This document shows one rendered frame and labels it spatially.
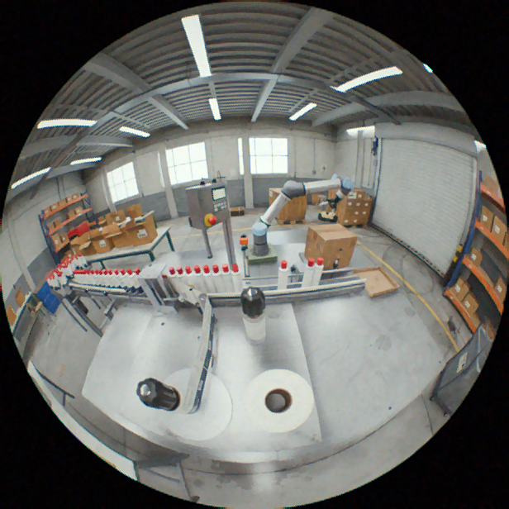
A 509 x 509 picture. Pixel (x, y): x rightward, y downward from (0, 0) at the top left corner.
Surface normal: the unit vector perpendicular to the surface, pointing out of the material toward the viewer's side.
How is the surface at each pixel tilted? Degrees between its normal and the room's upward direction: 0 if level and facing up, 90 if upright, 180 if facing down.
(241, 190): 90
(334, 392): 0
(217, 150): 90
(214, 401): 0
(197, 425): 0
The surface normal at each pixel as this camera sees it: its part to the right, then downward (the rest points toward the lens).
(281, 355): -0.05, -0.84
